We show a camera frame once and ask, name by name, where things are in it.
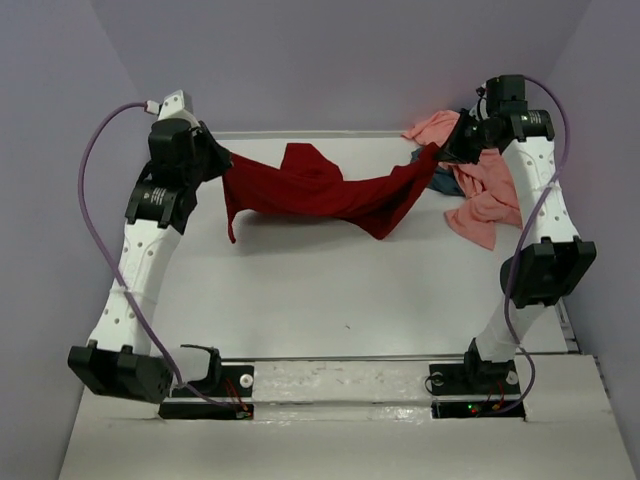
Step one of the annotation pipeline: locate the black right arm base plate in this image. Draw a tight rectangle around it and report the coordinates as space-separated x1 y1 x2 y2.
424 361 526 420

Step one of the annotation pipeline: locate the aluminium back table rail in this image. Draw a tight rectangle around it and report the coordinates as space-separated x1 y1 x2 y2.
213 130 403 141

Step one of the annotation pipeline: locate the aluminium front table rail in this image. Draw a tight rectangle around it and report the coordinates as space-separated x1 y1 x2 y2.
222 353 464 363

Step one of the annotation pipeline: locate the aluminium right table rail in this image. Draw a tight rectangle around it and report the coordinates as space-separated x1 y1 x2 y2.
555 299 581 354

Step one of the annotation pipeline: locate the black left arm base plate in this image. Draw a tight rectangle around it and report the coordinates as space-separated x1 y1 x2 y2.
158 363 255 421

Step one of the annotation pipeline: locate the red t shirt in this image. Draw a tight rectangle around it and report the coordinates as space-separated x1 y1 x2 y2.
222 143 438 242

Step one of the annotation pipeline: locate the aluminium table rail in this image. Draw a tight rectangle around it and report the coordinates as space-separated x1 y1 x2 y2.
213 130 403 141
555 299 581 354
222 353 464 363

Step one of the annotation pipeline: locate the teal blue t shirt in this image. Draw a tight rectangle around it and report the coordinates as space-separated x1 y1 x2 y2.
410 107 474 197

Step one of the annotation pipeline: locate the pink t shirt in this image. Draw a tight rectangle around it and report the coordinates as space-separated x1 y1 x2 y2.
402 110 522 251

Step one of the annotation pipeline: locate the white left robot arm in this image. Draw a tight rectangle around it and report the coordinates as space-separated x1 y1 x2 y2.
67 118 232 404

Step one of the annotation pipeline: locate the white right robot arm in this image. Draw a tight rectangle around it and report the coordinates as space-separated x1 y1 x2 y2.
425 75 597 396

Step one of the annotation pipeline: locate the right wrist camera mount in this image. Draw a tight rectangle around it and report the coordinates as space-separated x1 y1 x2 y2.
470 85 491 121

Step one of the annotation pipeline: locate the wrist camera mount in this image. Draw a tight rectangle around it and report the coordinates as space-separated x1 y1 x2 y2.
143 89 199 127
470 85 491 121

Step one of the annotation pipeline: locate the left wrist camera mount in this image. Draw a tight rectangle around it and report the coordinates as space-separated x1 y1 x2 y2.
143 89 199 127

